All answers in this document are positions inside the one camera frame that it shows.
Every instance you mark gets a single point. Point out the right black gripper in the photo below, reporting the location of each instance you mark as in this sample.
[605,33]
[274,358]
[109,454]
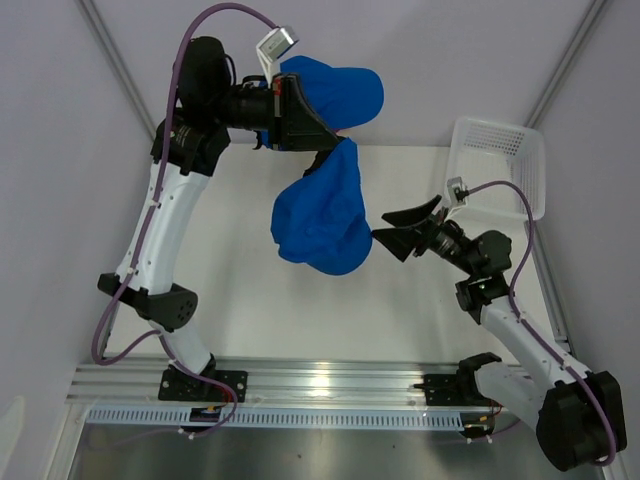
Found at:
[400,242]

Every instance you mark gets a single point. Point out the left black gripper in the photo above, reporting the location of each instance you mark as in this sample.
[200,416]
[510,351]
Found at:
[302,128]

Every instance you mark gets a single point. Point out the blue baseball cap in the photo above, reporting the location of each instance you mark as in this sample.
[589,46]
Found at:
[320,220]
[344,97]

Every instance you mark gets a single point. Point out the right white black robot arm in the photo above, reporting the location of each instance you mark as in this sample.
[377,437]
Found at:
[576,414]

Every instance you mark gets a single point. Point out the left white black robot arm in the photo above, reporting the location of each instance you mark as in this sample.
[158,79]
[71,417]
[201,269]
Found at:
[205,103]

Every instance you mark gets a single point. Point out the white perforated plastic basket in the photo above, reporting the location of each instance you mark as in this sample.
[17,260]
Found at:
[483,151]

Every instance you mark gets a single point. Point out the right corner aluminium profile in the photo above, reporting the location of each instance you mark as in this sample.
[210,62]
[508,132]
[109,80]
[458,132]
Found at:
[572,52]

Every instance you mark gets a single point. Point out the corner aluminium profile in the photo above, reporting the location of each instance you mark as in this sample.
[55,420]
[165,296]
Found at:
[112,54]
[572,52]

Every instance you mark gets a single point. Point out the left corner aluminium profile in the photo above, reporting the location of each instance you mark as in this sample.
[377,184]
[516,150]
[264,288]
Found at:
[112,54]

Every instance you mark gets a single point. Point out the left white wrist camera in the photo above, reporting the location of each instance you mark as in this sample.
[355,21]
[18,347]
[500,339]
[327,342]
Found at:
[271,48]

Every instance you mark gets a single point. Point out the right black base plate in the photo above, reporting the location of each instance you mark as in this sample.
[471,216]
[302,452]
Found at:
[451,390]

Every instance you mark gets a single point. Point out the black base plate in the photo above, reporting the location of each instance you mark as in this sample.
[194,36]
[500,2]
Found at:
[177,386]
[451,390]

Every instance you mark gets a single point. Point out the aluminium extrusion rail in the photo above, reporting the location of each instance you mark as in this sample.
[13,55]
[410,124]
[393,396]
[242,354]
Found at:
[272,383]

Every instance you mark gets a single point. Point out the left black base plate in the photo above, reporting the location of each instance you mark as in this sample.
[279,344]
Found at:
[177,386]

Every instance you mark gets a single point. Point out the white slotted cable duct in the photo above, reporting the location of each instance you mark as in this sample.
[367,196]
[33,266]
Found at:
[410,420]

